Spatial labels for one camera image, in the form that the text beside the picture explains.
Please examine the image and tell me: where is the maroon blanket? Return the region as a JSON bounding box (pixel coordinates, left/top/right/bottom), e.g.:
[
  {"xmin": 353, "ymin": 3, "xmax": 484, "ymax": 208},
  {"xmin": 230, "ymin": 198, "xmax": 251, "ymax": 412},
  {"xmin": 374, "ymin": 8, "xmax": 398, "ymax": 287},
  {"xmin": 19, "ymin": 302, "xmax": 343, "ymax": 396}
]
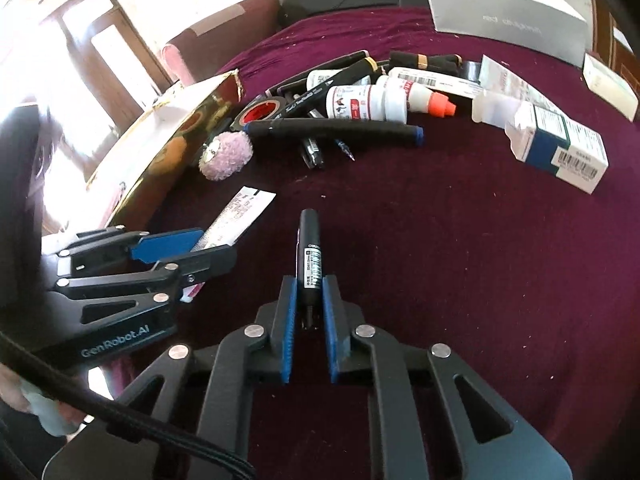
[{"xmin": 107, "ymin": 7, "xmax": 640, "ymax": 480}]

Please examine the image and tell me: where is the white flat box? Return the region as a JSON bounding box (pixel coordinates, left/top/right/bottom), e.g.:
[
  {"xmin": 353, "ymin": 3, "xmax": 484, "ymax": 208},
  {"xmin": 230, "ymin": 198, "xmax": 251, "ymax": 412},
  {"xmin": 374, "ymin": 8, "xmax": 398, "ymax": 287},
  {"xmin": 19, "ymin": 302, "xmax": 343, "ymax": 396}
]
[{"xmin": 582, "ymin": 52, "xmax": 640, "ymax": 122}]

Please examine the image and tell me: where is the maroon armchair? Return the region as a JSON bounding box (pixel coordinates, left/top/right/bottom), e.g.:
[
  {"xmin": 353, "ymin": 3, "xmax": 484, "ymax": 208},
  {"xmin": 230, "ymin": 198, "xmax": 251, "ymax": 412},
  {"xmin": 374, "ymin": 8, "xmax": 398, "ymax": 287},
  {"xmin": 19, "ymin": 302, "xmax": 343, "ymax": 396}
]
[{"xmin": 161, "ymin": 0, "xmax": 281, "ymax": 87}]

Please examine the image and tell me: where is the white bottle red label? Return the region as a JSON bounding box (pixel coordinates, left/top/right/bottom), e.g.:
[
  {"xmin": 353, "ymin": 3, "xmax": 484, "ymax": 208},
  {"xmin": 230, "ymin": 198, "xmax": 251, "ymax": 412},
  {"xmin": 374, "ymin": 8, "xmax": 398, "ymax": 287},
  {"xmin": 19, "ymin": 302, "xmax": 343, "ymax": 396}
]
[{"xmin": 325, "ymin": 76, "xmax": 411, "ymax": 123}]

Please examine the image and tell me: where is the blue white medicine box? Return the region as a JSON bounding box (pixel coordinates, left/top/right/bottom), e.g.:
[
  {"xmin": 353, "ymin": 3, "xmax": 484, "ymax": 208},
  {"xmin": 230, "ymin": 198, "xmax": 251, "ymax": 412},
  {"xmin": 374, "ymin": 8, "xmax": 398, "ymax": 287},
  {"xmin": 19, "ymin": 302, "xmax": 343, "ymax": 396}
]
[{"xmin": 504, "ymin": 101, "xmax": 610, "ymax": 195}]

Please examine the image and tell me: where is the clear plastic carton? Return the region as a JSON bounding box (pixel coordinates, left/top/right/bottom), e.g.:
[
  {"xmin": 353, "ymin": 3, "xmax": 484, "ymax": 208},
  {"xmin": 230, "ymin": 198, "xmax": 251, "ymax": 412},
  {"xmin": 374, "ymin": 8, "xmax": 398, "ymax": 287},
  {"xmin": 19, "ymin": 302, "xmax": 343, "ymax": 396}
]
[{"xmin": 471, "ymin": 89, "xmax": 527, "ymax": 127}]

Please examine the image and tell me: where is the large grey box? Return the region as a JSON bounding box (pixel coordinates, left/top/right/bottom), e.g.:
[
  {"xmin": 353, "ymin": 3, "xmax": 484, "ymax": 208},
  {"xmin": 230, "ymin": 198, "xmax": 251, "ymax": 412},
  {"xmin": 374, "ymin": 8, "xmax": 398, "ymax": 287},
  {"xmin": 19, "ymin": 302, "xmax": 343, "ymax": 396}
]
[{"xmin": 422, "ymin": 0, "xmax": 589, "ymax": 69}]

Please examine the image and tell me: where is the black marker pen white label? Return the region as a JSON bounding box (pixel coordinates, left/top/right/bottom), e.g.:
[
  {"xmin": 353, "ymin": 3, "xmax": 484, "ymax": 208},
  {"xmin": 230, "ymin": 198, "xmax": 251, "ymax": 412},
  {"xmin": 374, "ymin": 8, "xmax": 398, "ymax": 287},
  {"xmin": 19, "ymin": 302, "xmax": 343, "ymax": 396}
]
[{"xmin": 292, "ymin": 208, "xmax": 323, "ymax": 328}]

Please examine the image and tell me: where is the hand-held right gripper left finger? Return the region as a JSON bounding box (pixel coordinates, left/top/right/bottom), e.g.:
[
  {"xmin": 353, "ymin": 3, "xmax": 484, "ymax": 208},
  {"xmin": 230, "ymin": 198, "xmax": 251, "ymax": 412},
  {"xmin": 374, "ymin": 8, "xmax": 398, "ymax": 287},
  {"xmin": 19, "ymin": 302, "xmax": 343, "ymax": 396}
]
[{"xmin": 50, "ymin": 275, "xmax": 300, "ymax": 480}]

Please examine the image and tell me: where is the black tape roll red core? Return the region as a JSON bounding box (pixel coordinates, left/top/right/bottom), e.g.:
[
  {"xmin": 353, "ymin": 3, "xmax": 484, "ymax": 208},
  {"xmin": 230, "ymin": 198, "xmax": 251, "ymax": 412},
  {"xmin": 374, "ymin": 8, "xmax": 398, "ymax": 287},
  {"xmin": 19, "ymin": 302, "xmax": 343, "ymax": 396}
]
[{"xmin": 231, "ymin": 96, "xmax": 288, "ymax": 133}]

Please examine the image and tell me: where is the white barcode carton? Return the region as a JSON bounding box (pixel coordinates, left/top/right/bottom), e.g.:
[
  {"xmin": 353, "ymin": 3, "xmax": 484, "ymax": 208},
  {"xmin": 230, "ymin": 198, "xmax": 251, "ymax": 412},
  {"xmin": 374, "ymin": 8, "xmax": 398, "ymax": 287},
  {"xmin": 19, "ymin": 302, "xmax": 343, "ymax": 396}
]
[{"xmin": 390, "ymin": 66, "xmax": 482, "ymax": 99}]

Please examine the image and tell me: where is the wooden cabinet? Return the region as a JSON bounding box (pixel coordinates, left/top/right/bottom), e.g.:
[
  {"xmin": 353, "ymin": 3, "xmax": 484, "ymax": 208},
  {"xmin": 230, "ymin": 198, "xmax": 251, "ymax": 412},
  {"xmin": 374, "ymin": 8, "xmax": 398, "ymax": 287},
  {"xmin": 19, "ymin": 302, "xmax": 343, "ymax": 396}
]
[{"xmin": 590, "ymin": 0, "xmax": 640, "ymax": 86}]

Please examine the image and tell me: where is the gold cardboard box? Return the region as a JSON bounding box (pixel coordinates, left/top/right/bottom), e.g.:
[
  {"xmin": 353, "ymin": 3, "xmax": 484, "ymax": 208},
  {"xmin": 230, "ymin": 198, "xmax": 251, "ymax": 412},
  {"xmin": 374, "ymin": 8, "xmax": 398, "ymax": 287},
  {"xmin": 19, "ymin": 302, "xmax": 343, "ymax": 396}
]
[{"xmin": 85, "ymin": 71, "xmax": 246, "ymax": 231}]

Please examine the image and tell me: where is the long white carton red end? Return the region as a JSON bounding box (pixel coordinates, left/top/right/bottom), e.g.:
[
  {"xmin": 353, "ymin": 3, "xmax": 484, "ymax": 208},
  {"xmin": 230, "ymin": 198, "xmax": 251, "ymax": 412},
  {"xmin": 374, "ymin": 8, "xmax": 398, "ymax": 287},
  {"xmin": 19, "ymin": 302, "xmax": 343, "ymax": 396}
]
[{"xmin": 182, "ymin": 186, "xmax": 277, "ymax": 303}]

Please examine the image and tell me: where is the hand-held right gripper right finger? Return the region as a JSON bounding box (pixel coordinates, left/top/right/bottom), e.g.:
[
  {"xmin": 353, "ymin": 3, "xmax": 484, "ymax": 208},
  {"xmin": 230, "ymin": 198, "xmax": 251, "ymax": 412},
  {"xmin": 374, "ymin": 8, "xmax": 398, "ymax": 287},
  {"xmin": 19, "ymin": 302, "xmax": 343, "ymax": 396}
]
[{"xmin": 322, "ymin": 275, "xmax": 571, "ymax": 480}]

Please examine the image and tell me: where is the thin dark pen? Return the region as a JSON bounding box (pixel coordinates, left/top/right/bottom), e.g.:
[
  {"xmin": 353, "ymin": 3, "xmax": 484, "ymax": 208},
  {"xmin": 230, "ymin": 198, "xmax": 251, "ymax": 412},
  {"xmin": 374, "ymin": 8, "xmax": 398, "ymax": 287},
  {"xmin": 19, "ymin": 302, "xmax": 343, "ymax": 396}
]
[{"xmin": 334, "ymin": 137, "xmax": 359, "ymax": 164}]

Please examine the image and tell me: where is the white printed carton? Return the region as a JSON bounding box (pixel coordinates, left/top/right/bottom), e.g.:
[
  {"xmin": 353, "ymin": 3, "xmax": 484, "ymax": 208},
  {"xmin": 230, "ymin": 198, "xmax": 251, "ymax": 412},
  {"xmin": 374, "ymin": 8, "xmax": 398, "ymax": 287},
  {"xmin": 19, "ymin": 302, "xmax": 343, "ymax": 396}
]
[{"xmin": 477, "ymin": 54, "xmax": 551, "ymax": 107}]

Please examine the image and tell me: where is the black cable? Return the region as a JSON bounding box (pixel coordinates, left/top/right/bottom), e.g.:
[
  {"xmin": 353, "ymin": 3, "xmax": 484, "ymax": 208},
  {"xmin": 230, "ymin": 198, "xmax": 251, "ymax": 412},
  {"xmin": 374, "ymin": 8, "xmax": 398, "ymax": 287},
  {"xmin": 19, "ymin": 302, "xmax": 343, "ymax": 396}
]
[{"xmin": 0, "ymin": 332, "xmax": 257, "ymax": 480}]

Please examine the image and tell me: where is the person's left hand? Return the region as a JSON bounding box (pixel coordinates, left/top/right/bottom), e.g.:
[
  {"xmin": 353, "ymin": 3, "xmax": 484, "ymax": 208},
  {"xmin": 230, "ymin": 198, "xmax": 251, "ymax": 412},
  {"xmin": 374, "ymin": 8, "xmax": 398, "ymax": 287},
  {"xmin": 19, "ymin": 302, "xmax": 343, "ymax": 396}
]
[{"xmin": 0, "ymin": 360, "xmax": 87, "ymax": 437}]

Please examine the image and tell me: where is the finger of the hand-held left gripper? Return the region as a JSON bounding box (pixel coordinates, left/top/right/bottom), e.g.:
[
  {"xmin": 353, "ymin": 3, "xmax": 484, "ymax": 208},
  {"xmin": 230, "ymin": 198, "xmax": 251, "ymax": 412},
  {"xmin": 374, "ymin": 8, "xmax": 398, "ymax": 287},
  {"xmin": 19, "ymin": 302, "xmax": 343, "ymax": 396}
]
[
  {"xmin": 55, "ymin": 246, "xmax": 238, "ymax": 328},
  {"xmin": 57, "ymin": 227, "xmax": 206, "ymax": 273}
]

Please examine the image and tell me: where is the wooden glass door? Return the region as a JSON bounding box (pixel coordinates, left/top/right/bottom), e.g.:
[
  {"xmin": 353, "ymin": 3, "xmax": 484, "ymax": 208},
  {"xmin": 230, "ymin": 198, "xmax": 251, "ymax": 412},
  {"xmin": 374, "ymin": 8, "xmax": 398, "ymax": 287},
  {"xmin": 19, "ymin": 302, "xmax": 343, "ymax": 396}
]
[{"xmin": 47, "ymin": 0, "xmax": 175, "ymax": 111}]

